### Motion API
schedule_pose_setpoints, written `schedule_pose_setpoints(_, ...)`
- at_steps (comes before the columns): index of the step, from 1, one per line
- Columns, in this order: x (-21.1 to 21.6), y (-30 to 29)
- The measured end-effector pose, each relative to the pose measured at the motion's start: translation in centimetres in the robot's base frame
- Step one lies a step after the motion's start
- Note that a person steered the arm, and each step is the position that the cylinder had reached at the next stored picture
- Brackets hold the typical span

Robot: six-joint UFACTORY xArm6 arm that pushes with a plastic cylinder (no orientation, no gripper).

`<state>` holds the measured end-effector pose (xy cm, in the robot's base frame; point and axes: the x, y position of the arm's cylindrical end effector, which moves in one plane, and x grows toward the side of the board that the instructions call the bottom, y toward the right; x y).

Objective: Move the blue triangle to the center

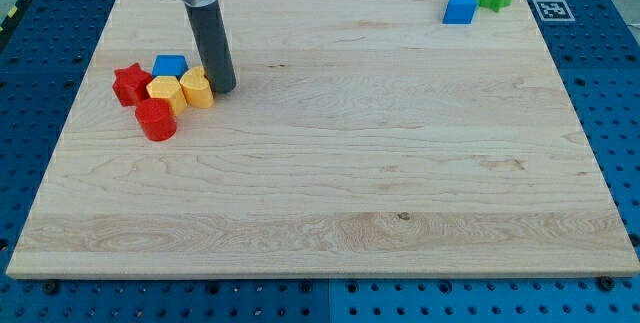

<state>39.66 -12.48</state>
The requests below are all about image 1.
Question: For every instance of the white fiducial marker tag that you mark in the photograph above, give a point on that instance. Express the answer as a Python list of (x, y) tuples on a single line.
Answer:
[(553, 10)]

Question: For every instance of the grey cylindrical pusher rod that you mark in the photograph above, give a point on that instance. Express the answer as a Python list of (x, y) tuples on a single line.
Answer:
[(210, 36)]

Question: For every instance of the yellow heart block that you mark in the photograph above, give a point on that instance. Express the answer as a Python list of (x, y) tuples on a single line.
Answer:
[(196, 88)]

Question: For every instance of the yellow hexagon block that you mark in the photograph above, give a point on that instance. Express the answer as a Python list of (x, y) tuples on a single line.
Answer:
[(169, 89)]

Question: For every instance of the red cylinder block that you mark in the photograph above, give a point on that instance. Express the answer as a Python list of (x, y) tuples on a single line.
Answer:
[(156, 119)]

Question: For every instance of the red star block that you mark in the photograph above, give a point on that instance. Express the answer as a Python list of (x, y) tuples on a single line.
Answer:
[(130, 85)]

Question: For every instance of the wooden board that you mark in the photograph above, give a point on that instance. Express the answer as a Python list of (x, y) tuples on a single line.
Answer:
[(364, 138)]

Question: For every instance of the blue pentagon block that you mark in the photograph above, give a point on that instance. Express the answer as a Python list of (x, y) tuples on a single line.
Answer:
[(170, 65)]

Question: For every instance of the blue triangle block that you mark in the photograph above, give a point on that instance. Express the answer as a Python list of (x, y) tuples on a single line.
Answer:
[(460, 12)]

